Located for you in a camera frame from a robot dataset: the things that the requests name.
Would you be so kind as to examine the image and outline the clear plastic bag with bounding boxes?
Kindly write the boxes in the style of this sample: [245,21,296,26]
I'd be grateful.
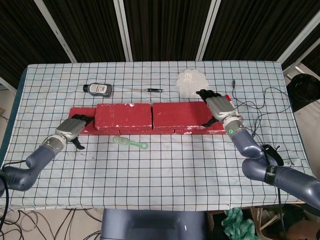
[174,69,210,99]

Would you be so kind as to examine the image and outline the black handled screwdriver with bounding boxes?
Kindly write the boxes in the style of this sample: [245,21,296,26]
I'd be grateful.
[129,87,165,93]

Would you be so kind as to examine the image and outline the white partition post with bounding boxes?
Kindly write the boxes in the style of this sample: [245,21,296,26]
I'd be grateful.
[196,0,222,61]
[33,0,77,63]
[113,0,133,62]
[277,14,320,71]

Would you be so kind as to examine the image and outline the black floor cables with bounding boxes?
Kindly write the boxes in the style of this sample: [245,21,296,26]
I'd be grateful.
[0,207,103,240]

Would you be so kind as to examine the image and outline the black oblong device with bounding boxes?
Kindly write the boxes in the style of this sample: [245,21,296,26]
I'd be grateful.
[261,144,285,166]

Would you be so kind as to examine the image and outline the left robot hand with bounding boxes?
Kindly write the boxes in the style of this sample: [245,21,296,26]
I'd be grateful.
[55,113,96,151]

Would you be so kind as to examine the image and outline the green crumpled cloth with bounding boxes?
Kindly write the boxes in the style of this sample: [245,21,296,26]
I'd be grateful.
[221,208,257,240]

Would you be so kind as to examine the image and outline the red brick chipped white edges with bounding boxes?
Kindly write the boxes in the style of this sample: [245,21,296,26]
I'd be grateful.
[94,102,154,131]

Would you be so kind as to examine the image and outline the thin black cable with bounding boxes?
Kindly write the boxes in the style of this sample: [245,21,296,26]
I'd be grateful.
[231,79,305,167]

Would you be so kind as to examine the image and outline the black trash bag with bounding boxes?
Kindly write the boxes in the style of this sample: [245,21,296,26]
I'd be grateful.
[286,73,320,113]

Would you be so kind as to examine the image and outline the checkered white tablecloth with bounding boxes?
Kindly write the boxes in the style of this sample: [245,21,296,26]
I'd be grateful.
[0,61,316,211]

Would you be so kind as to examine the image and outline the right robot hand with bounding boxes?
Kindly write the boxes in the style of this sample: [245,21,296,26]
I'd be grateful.
[196,89,240,128]

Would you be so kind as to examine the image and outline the dark bottle with label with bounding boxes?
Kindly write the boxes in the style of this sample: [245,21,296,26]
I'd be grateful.
[83,83,113,98]

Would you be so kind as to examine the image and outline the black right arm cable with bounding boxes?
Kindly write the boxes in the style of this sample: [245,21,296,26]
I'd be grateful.
[276,186,287,240]

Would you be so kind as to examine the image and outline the blue grey robot torso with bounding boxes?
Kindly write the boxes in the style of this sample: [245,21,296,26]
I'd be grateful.
[99,208,208,240]

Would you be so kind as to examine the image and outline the red brick with white label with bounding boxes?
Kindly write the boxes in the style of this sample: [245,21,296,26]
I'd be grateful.
[174,121,228,136]

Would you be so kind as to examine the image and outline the plain red brick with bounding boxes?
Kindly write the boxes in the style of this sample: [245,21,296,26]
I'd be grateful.
[119,127,177,136]
[68,106,122,136]

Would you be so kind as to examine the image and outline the red brick large white scuff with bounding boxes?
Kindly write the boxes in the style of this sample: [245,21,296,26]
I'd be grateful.
[151,101,213,131]

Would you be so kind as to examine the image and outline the green scrubbing brush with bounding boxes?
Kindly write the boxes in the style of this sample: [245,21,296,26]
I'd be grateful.
[112,135,149,150]

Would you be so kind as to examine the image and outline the light wooden frame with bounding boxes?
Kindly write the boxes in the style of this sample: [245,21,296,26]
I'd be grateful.
[249,207,280,238]

